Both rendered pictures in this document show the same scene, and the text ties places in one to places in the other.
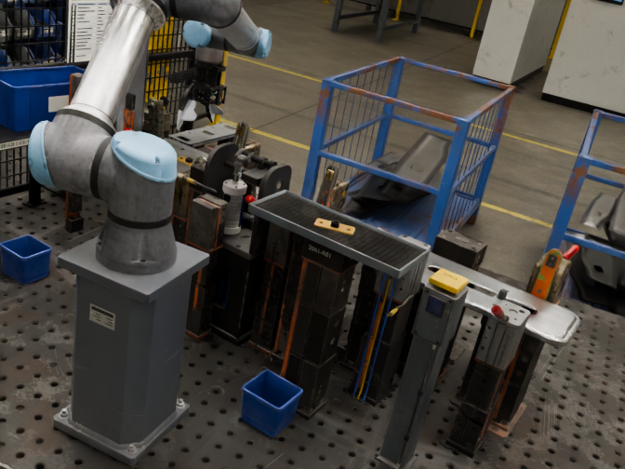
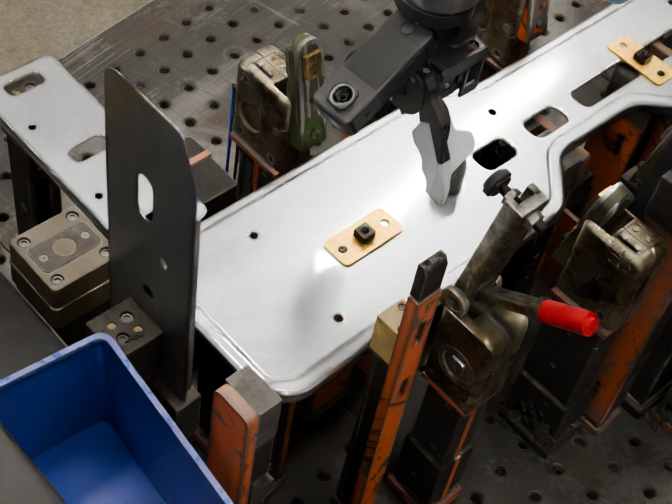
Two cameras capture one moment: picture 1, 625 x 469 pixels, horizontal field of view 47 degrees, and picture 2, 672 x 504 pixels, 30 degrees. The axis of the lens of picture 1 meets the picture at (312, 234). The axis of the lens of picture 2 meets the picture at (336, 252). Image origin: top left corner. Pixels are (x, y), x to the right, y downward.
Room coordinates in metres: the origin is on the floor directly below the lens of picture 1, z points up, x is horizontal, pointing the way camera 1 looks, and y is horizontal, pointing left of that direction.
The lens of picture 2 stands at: (1.86, 1.23, 1.99)
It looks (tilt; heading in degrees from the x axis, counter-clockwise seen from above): 51 degrees down; 281
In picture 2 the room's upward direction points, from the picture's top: 11 degrees clockwise
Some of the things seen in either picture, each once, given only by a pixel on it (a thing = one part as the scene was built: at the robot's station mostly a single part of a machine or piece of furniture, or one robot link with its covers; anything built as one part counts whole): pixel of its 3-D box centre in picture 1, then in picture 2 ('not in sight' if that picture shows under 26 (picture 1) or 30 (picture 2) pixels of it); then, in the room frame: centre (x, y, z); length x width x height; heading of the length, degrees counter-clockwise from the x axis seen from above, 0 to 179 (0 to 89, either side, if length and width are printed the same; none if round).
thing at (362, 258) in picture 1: (336, 230); not in sight; (1.36, -0.05, 1.16); 0.37 x 0.14 x 0.02; 62
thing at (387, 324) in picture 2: not in sight; (373, 419); (1.91, 0.53, 0.88); 0.04 x 0.04 x 0.36; 62
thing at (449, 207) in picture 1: (408, 160); not in sight; (4.09, -0.48, 0.47); 1.20 x 0.80 x 0.95; 159
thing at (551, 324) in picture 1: (325, 221); (644, 53); (1.76, -0.03, 1.00); 1.38 x 0.22 x 0.02; 62
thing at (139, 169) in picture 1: (139, 173); not in sight; (1.19, 0.33, 1.27); 0.13 x 0.12 x 0.14; 84
